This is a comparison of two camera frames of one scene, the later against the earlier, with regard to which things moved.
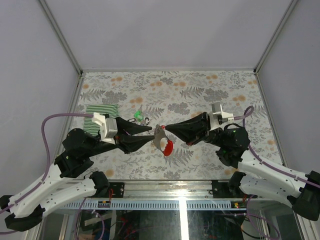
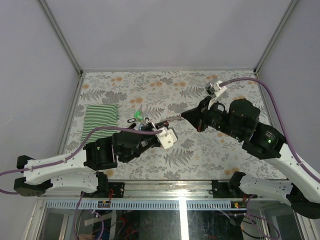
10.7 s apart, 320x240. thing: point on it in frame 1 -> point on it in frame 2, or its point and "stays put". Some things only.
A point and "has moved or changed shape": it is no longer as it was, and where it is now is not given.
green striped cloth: x=91 y=127 stays put
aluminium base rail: x=162 y=195 stays put
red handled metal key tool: x=162 y=141 has moved or changed shape
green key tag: x=138 y=115 stays put
